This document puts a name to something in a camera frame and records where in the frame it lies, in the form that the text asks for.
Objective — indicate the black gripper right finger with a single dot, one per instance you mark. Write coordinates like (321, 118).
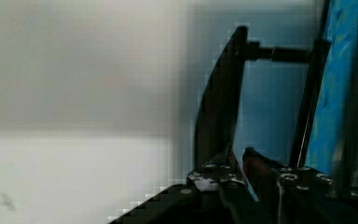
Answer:
(291, 195)

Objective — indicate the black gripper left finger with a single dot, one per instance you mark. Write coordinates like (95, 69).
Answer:
(222, 169)

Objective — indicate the black oven door handle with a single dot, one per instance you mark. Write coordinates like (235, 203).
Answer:
(219, 106)

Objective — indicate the steel toaster oven blue door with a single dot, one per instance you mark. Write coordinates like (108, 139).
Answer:
(326, 136)

